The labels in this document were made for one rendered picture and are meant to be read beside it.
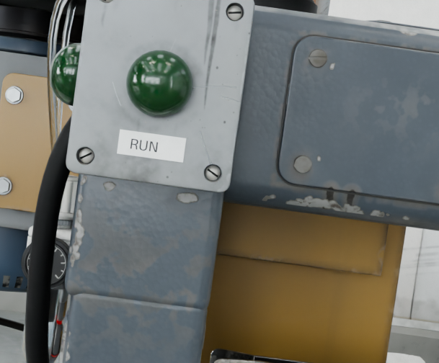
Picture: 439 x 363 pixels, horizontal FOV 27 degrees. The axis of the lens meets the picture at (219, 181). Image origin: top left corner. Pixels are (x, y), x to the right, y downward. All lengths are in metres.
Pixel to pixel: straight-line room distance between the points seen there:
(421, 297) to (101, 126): 5.51
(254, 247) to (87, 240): 0.27
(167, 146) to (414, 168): 0.13
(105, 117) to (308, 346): 0.41
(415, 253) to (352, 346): 5.06
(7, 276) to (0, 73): 0.20
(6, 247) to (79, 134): 0.50
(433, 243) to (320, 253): 5.15
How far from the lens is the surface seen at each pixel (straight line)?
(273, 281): 0.76
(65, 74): 0.42
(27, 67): 0.86
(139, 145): 0.41
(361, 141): 0.47
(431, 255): 5.86
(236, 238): 0.70
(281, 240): 0.71
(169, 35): 0.41
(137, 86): 0.40
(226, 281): 0.76
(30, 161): 0.85
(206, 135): 0.41
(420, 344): 5.90
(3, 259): 0.90
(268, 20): 0.47
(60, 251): 0.66
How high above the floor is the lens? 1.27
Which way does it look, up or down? 3 degrees down
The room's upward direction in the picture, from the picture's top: 8 degrees clockwise
